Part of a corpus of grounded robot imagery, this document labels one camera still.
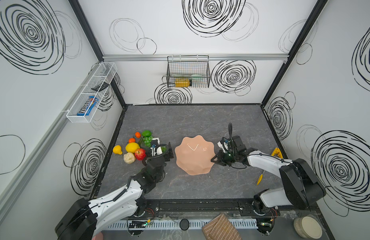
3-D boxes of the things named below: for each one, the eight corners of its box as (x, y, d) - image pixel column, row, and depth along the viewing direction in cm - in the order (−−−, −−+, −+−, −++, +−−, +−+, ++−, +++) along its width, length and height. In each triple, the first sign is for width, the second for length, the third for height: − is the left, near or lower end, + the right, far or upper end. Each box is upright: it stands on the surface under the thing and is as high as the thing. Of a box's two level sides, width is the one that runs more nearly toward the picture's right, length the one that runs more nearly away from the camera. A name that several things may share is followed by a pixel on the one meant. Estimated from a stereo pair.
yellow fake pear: (113, 154, 95) (111, 152, 92) (116, 147, 98) (114, 144, 95) (121, 154, 95) (119, 152, 92) (124, 147, 98) (122, 144, 95)
